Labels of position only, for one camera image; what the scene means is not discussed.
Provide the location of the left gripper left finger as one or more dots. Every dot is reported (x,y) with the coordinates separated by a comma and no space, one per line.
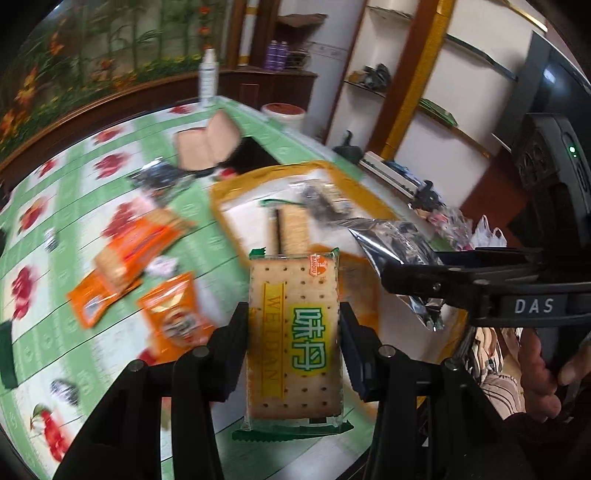
(226,353)

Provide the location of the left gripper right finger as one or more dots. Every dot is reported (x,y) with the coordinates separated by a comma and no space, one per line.
(360,349)

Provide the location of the orange snack pouch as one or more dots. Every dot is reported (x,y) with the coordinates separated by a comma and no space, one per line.
(175,320)

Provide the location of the green yellow cracker pack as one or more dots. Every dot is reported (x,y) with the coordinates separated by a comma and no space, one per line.
(293,360)

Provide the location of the small white candy wrapper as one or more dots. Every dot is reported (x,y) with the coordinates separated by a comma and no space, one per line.
(162,267)

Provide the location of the long orange cracker pack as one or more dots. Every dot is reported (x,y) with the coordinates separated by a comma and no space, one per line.
(118,266)

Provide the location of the silver foil snack pack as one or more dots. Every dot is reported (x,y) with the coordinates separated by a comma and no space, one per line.
(160,181)

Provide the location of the person's right hand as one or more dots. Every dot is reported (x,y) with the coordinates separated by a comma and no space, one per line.
(539,384)

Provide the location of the white plastic bag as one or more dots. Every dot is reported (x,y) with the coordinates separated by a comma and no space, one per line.
(486,237)

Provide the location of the green fruit pattern tablecloth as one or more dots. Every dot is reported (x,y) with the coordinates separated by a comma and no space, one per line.
(64,373)

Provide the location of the cracker pack in tray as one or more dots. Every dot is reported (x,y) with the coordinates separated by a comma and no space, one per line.
(287,227)

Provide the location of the white tray with yellow tape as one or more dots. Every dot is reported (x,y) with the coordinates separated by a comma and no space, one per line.
(235,205)

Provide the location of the clear bag dark snack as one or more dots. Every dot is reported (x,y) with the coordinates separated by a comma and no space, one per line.
(323,201)

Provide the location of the dark green kettle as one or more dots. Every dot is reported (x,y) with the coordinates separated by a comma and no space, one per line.
(351,153)

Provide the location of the open glasses case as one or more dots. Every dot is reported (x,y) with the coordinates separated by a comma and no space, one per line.
(204,148)

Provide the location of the white red stool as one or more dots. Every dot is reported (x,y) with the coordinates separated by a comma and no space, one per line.
(289,115)

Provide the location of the white spray bottle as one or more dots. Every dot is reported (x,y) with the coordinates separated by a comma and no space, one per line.
(207,78)

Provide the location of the purple bottles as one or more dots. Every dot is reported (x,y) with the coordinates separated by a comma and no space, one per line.
(276,56)

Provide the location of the flower mural panel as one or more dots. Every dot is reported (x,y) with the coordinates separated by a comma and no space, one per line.
(84,51)

